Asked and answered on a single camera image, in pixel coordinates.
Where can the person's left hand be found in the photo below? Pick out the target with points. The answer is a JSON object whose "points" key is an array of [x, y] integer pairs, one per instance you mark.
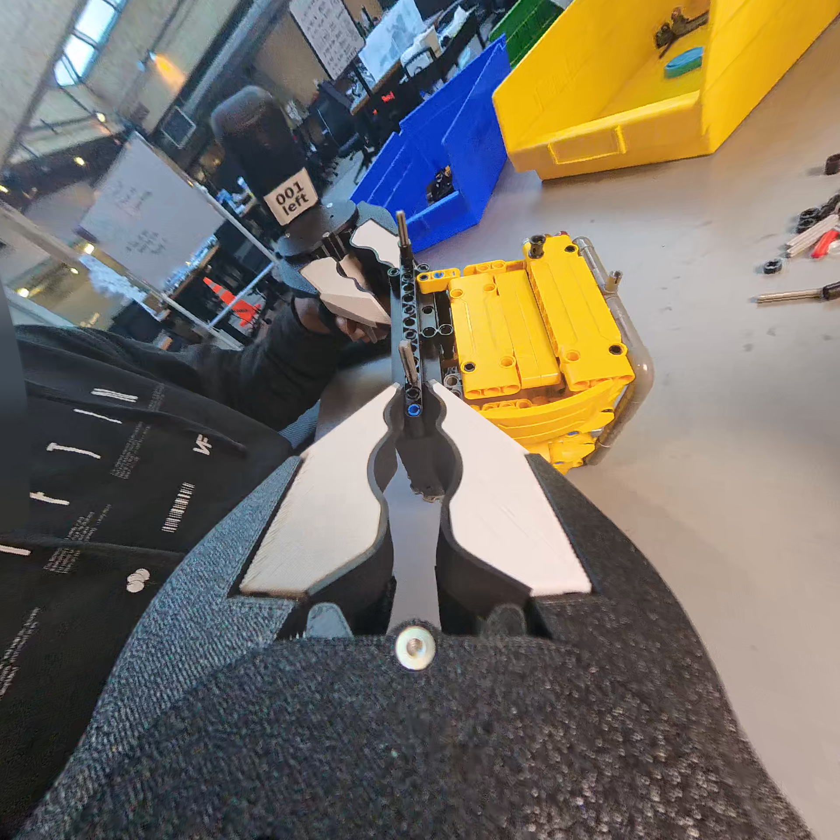
{"points": [[335, 322]]}

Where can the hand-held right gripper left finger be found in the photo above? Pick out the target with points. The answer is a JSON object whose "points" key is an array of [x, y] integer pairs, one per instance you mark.
{"points": [[322, 525]]}

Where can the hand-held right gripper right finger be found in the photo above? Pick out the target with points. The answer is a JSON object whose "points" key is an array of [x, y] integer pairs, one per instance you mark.
{"points": [[512, 519]]}

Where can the blue plastic bin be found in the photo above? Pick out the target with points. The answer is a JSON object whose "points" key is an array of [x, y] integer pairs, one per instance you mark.
{"points": [[446, 158]]}

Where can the grey desk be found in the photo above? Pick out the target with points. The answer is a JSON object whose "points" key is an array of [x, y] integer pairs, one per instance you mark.
{"points": [[735, 460]]}

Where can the dark brick part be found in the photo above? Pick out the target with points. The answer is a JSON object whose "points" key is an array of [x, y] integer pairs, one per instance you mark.
{"points": [[680, 26]]}

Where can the blue brick separator tool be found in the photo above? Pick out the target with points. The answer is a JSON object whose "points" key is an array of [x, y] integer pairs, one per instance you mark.
{"points": [[684, 61]]}

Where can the person's left forearm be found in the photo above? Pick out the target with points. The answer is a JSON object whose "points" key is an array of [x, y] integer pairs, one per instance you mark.
{"points": [[250, 368]]}

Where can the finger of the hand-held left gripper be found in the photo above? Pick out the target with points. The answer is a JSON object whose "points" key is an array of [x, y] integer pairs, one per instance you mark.
{"points": [[348, 295], [374, 243]]}

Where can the green plastic bin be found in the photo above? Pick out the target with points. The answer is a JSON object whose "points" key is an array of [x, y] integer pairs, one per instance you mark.
{"points": [[525, 26]]}

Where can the grey axle pin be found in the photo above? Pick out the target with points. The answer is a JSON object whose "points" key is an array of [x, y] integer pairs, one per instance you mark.
{"points": [[801, 293]]}

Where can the pile of small brick parts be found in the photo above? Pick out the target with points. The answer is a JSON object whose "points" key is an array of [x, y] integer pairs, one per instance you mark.
{"points": [[811, 230]]}

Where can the yellow plastic bin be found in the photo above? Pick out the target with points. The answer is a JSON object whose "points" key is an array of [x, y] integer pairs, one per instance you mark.
{"points": [[591, 105]]}

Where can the black yellow toy brick vehicle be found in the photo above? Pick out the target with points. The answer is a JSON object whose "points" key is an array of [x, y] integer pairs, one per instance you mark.
{"points": [[538, 328]]}

